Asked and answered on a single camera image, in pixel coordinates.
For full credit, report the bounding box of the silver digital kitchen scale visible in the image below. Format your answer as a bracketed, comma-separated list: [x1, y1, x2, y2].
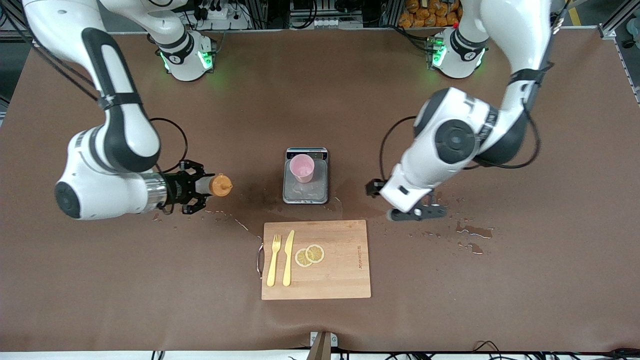
[282, 147, 329, 205]

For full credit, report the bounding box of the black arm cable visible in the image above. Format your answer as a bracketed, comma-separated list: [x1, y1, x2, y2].
[378, 0, 571, 183]
[0, 10, 189, 175]

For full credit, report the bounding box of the wooden cutting board metal handle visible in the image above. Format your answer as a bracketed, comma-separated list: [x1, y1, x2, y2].
[256, 219, 372, 301]

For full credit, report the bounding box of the pink plastic cup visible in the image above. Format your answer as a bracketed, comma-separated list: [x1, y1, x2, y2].
[290, 154, 316, 184]

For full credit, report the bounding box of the orange snack bag pile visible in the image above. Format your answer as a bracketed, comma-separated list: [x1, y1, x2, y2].
[398, 0, 463, 28]

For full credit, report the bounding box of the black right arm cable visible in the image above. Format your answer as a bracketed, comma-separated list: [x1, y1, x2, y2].
[0, 10, 189, 175]

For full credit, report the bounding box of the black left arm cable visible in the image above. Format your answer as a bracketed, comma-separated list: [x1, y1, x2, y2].
[378, 0, 571, 183]

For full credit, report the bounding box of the translucent sauce bottle orange cap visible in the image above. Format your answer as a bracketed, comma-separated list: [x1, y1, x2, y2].
[197, 173, 234, 198]

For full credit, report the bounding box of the aluminium frame rail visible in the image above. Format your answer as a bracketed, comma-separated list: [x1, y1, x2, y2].
[597, 0, 640, 41]

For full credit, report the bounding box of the large water puddle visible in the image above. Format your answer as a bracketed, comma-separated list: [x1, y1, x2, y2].
[202, 197, 281, 240]

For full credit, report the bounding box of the white power strip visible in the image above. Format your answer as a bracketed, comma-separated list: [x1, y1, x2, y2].
[197, 2, 251, 31]

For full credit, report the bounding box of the triangular water puddle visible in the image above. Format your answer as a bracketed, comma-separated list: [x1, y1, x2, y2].
[331, 192, 381, 221]

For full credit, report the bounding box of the yellow plastic knife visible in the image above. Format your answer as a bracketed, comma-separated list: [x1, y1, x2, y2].
[282, 229, 296, 287]

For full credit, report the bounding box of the yellow plastic fork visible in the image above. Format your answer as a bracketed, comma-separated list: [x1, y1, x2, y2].
[266, 234, 282, 288]

